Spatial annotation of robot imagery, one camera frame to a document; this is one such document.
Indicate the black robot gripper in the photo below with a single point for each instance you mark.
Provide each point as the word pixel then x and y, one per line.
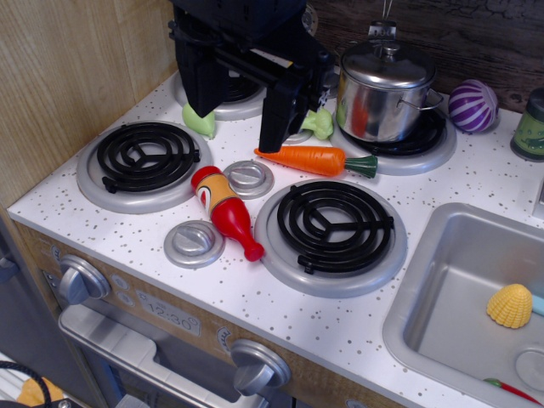
pixel 264 41

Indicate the shiny steel pot lid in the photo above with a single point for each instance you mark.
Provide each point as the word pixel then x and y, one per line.
pixel 388 64

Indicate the shiny steel toy pot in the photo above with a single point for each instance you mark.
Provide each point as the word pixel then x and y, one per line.
pixel 381 115

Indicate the back left black burner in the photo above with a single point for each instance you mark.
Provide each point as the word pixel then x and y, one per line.
pixel 244 99

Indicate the black burner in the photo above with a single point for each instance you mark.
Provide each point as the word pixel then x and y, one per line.
pixel 428 146
pixel 331 239
pixel 142 167
pixel 244 99

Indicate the light green toy pear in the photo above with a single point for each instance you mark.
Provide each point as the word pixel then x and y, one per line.
pixel 202 125

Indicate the grey stovetop knob back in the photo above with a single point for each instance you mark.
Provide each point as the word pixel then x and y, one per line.
pixel 299 137

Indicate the grey stovetop knob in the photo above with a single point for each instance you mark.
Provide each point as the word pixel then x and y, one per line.
pixel 249 179
pixel 193 244
pixel 299 137

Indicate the green toy broccoli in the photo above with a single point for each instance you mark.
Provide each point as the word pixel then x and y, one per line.
pixel 319 122

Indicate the grey stovetop knob upper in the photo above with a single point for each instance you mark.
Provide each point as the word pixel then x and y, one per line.
pixel 249 179

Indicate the orange toy carrot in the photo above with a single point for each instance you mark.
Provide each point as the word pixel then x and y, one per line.
pixel 325 161

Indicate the red toy ketchup bottle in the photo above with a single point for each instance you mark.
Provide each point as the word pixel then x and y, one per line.
pixel 226 209

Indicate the front left black burner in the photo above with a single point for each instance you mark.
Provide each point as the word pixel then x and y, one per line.
pixel 142 167

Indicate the silver hanging utensil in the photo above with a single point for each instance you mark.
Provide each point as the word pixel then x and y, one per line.
pixel 383 29

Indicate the grey stovetop knob lower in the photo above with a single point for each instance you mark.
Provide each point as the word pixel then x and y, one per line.
pixel 193 244

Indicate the front right black burner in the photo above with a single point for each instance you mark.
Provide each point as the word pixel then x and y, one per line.
pixel 331 239

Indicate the back right black burner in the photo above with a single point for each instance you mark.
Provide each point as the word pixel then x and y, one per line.
pixel 428 146

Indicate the purple striped toy onion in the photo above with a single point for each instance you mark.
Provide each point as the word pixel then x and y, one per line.
pixel 473 106

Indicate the oven clock display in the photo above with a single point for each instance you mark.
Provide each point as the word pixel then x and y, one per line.
pixel 169 313

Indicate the left grey oven knob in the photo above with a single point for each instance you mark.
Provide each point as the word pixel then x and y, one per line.
pixel 81 281

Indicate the grey oven knob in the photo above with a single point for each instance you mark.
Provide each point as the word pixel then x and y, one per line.
pixel 257 367
pixel 81 281

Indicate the silver toy sink basin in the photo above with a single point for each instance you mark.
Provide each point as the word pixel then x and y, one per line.
pixel 438 325

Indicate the right grey oven knob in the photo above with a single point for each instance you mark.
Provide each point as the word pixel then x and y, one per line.
pixel 257 367

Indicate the green labelled toy can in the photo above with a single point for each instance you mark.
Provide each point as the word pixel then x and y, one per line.
pixel 527 141

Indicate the yellow toy corn piece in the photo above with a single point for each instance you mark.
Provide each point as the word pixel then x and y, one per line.
pixel 511 306

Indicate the light blue toy item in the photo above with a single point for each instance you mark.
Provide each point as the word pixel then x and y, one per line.
pixel 537 302

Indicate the red toy chili pepper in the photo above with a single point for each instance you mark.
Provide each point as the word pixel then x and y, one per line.
pixel 502 385

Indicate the grey oven door handle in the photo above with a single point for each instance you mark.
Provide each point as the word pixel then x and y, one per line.
pixel 134 353

